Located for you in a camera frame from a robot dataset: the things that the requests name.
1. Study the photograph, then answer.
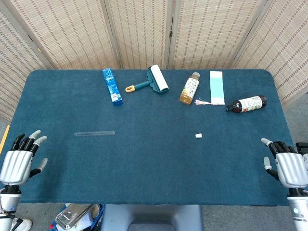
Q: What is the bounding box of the yellow board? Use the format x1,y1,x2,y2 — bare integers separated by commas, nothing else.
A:
0,124,10,154

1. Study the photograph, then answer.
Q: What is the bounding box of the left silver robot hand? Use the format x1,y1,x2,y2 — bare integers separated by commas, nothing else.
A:
0,129,48,186

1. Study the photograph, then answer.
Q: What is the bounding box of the teal lint roller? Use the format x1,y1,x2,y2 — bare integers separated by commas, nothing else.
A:
125,64,169,94

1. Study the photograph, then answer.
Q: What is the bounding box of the bamboo folding screen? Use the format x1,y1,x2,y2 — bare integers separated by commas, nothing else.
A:
0,0,308,122

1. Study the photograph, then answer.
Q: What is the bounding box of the blue storage crate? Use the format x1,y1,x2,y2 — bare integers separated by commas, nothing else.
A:
49,204,106,231

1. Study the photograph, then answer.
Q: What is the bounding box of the amber tea bottle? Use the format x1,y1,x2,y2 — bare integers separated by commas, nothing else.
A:
179,72,201,105

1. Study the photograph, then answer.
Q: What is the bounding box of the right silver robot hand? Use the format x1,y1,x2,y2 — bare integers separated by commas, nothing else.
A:
260,138,308,189

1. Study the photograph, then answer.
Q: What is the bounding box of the clear glass test tube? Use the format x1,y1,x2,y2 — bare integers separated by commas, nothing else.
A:
74,130,116,137

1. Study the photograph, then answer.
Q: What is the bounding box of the blue carton box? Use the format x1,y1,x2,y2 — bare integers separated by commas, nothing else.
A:
102,68,124,107

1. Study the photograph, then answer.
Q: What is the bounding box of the metal lidded container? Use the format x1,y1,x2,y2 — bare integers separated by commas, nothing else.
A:
55,204,94,231

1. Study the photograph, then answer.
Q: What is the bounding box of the black box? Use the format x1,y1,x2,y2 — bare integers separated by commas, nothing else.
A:
295,142,308,156

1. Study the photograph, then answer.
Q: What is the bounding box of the light blue tasselled bookmark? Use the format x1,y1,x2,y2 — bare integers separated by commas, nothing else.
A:
194,71,226,106

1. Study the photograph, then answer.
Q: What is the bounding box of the blue table cloth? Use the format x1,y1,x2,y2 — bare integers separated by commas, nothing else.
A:
0,69,305,207

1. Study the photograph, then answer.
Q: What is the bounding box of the dark sauce bottle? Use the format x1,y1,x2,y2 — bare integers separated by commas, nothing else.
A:
225,95,268,113

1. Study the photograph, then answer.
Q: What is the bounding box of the white sneaker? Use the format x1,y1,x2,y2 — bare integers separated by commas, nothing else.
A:
11,218,33,231

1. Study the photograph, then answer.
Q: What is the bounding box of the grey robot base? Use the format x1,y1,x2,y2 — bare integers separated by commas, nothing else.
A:
100,204,204,231

